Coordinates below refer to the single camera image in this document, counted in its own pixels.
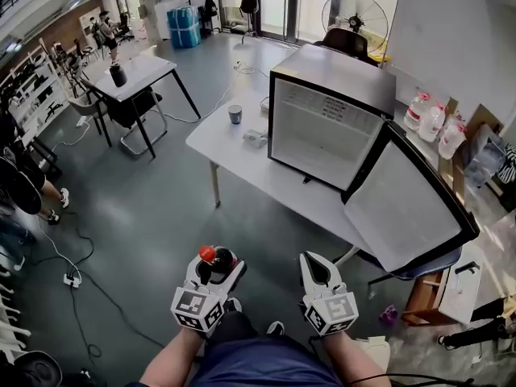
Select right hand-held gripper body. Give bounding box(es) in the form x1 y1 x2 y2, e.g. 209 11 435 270
302 283 360 337

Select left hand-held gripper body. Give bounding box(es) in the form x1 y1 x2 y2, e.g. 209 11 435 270
171 264 226 333

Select dark bottle with red cap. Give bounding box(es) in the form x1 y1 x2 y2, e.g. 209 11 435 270
199 245 239 276

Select black mini fridge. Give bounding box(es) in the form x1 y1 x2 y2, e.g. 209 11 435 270
268 43 481 273

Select person's right forearm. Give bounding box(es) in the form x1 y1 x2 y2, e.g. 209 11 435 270
322 332 390 387

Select person's left forearm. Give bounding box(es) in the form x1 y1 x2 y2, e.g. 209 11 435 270
139 327 206 387

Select person's black trousers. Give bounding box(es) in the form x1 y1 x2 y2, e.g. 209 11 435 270
207 309 259 340

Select purple object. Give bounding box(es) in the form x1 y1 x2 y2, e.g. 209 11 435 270
378 304 399 324

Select cream bag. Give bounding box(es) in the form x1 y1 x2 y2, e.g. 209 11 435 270
354 335 392 374

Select person's navy shirt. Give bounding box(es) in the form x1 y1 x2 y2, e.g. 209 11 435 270
124 335 356 387

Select blue upholstered chair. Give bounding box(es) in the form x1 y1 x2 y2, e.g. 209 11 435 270
368 243 464 285

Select small white side table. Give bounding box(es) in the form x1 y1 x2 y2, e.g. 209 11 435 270
439 252 483 326

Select small white box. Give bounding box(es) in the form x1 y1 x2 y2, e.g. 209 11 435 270
242 128 268 149

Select wooden planks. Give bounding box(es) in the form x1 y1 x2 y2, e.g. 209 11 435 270
437 151 467 201

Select black cantilever chair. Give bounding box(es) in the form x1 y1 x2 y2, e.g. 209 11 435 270
107 88 169 157

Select clear plastic bag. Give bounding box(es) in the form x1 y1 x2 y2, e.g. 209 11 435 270
463 125 507 189

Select grey chair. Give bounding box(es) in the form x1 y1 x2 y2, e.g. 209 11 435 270
67 79 114 148

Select white table with black legs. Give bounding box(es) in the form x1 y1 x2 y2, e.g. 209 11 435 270
90 52 202 159

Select dark water bottle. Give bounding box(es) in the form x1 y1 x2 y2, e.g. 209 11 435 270
109 63 128 88

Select striped cloth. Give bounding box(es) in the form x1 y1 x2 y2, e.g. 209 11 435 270
497 143 516 183

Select brown cardboard sheet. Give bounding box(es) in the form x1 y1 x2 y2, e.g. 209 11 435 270
463 102 505 136

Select white storage shelf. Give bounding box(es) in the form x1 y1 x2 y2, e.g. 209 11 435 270
0 40 69 144

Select black office chair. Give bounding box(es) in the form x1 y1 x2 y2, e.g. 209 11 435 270
313 27 380 68

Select blue wrapped bundle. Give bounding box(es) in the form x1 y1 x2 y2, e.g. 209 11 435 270
167 6 202 49

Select large black standing fan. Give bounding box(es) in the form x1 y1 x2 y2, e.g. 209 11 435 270
321 0 389 56

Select wooden stool frame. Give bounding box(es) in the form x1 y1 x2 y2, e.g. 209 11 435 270
402 274 448 326

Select black floor cable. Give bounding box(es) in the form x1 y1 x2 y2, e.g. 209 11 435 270
30 211 162 358

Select white floor cable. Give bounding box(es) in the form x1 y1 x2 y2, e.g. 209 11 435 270
160 64 259 124

